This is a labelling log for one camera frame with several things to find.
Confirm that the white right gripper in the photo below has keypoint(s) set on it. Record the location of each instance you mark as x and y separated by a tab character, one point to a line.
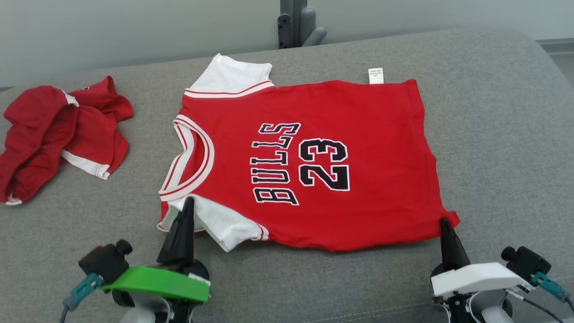
475	278

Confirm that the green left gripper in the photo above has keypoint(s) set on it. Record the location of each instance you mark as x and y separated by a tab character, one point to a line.
157	282

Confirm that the red Bulls 23 jersey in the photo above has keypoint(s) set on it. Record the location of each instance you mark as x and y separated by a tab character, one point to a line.
367	134

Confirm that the grey fabric sofa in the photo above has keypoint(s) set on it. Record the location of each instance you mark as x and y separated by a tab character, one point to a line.
493	157

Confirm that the red shorts with white trim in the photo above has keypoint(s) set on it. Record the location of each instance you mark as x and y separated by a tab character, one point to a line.
40	134

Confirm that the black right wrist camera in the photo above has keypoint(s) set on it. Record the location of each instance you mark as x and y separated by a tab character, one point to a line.
527	264

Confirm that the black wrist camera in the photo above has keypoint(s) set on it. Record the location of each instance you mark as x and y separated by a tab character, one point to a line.
527	264
105	262

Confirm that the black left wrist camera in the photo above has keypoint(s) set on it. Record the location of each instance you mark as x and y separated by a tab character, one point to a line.
105	262

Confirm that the grey metal post with bracket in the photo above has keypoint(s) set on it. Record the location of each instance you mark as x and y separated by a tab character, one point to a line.
293	18

